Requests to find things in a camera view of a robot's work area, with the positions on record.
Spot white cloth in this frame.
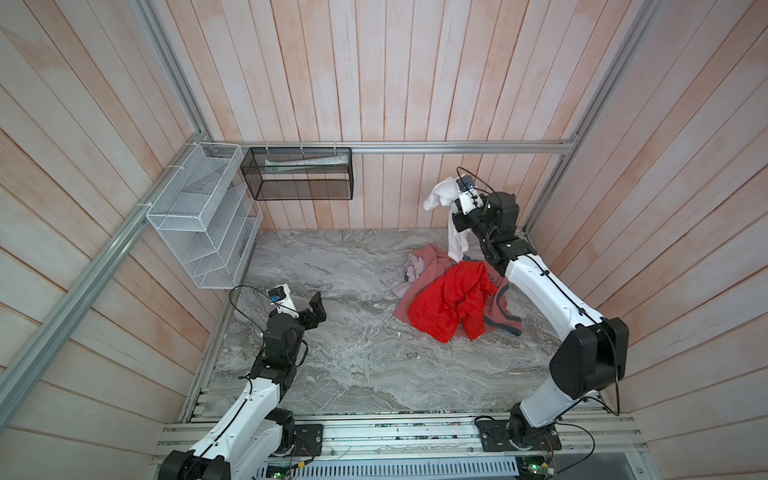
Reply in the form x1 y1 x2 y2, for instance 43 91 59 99
422 177 469 262

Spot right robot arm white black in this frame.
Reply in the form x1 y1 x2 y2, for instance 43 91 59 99
451 189 629 450

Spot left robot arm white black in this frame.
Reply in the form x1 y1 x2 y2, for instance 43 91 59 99
158 284 327 479

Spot light pink cloth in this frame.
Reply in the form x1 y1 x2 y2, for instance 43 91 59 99
404 253 426 284

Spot red cloth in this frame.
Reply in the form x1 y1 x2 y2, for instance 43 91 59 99
407 261 498 343

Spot dusty pink cloth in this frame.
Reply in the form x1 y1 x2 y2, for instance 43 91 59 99
393 244 523 337

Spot black mesh basket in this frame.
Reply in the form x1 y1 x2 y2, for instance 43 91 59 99
240 146 355 201

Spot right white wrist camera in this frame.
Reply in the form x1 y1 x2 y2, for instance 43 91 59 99
456 175 484 215

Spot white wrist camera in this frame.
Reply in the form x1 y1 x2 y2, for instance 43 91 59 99
456 175 484 215
267 284 300 319

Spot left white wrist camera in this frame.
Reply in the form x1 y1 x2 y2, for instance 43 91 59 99
267 284 300 319

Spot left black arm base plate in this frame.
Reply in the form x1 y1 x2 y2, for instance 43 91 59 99
278 424 324 457

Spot white wire shelf rack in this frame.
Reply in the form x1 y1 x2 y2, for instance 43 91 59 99
147 142 263 290

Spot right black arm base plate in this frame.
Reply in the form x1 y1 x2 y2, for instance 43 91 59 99
473 415 562 453

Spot aluminium front rail frame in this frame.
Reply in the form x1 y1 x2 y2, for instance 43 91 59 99
149 412 649 480

